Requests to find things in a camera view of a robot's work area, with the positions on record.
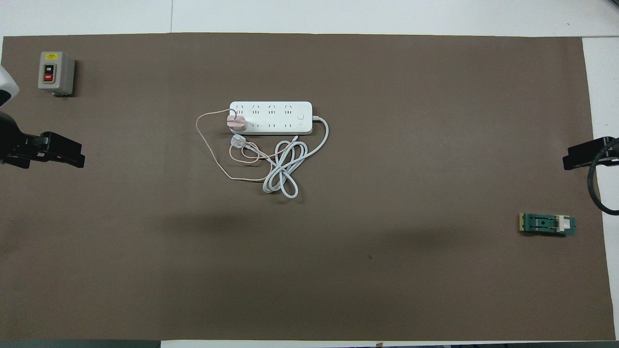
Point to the green circuit board block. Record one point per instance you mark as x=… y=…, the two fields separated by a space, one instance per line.
x=541 y=224

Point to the white power strip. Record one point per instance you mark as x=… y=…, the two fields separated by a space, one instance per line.
x=275 y=117

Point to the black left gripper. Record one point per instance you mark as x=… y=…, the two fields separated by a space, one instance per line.
x=12 y=140

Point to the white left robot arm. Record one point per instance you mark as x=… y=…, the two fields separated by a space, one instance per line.
x=6 y=89

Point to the pink charger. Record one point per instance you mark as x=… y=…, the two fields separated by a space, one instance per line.
x=237 y=123

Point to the grey on-off switch box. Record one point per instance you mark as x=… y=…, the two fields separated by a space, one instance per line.
x=63 y=72

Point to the brown table mat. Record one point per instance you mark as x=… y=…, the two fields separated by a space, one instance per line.
x=338 y=266

